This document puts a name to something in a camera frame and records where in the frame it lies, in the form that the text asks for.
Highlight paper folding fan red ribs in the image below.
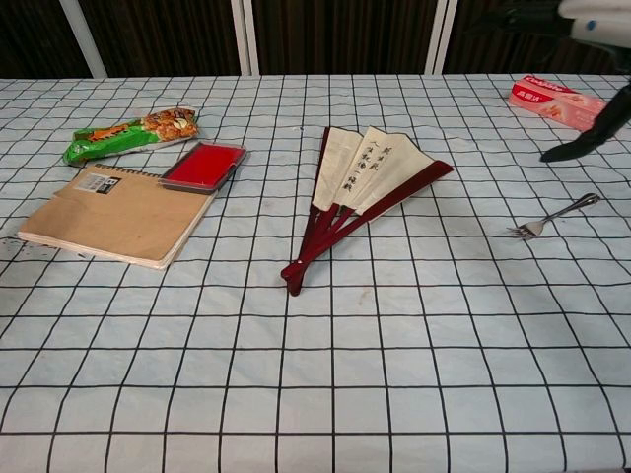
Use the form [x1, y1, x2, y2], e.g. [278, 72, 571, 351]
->
[280, 125, 455, 298]

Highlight red ink pad case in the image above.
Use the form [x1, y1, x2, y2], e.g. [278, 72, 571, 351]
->
[160, 141, 247, 194]

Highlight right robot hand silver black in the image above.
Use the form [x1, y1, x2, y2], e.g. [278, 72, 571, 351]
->
[539, 0, 631, 164]

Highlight brown kraft spiral notebook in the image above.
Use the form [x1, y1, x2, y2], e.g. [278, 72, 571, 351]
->
[18, 163, 219, 271]

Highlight double white frame post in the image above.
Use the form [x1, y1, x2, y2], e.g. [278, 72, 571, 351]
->
[230, 0, 261, 77]

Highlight silver metal fork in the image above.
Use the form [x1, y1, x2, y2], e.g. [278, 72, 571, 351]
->
[506, 192, 601, 241]

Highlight green orange snack packet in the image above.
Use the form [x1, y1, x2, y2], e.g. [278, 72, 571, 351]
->
[62, 106, 201, 168]

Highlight slanted white frame post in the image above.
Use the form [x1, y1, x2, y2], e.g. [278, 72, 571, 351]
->
[58, 0, 108, 79]

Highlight dark brown curtain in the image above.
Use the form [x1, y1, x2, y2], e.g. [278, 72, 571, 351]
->
[0, 0, 631, 80]

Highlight white black grid tablecloth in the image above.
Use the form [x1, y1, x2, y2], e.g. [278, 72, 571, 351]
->
[0, 73, 631, 473]

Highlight pink toothpaste box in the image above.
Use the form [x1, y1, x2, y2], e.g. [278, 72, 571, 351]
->
[507, 74, 608, 133]

